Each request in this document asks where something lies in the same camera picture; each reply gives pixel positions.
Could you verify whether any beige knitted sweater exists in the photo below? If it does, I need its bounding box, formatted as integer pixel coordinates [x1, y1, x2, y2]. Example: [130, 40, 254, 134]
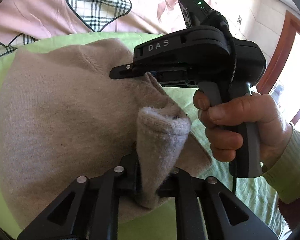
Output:
[0, 39, 211, 229]

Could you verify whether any green ribbed sleeve forearm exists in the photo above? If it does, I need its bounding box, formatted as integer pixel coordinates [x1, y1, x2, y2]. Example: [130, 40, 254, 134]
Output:
[261, 122, 300, 230]

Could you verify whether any person's right hand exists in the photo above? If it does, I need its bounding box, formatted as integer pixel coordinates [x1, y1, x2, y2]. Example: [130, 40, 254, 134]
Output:
[193, 89, 294, 169]

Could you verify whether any light green bed sheet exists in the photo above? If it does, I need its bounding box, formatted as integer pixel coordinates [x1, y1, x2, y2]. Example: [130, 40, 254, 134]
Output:
[0, 32, 291, 240]

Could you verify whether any pink quilt with plaid hearts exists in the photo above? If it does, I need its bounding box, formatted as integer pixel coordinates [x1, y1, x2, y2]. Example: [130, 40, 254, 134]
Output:
[0, 0, 263, 66]

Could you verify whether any black camera box with led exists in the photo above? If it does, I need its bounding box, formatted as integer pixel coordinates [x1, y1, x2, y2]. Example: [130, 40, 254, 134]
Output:
[177, 0, 212, 28]

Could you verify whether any wooden door frame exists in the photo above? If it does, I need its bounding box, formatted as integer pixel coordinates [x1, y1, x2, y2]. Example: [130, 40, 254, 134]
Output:
[257, 11, 300, 124]

